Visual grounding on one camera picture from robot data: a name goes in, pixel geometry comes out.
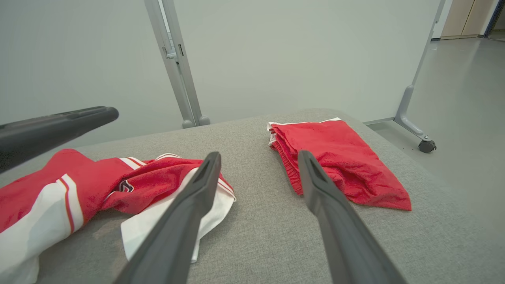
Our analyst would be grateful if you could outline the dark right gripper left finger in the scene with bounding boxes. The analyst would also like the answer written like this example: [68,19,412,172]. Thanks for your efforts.
[114,152,222,284]

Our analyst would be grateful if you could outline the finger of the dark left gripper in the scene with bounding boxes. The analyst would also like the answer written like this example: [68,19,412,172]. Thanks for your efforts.
[0,106,119,174]

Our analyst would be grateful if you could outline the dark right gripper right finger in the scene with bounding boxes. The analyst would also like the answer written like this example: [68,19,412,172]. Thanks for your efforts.
[298,150,407,284]

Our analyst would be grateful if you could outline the red white jersey shirt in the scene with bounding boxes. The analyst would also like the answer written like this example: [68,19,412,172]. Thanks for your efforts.
[0,149,237,284]

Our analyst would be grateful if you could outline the red shorts white stripes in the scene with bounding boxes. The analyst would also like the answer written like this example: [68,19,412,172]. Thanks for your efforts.
[267,118,412,211]

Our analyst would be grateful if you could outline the grey partition foot leg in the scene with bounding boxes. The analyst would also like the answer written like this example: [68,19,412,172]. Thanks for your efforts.
[363,0,446,142]

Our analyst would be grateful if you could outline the beige wooden cabinet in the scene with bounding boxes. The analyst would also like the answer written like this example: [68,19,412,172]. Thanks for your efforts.
[441,0,498,40]

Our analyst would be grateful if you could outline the grey partition post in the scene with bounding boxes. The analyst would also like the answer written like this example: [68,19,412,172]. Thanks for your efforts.
[162,0,211,127]
[144,0,196,129]

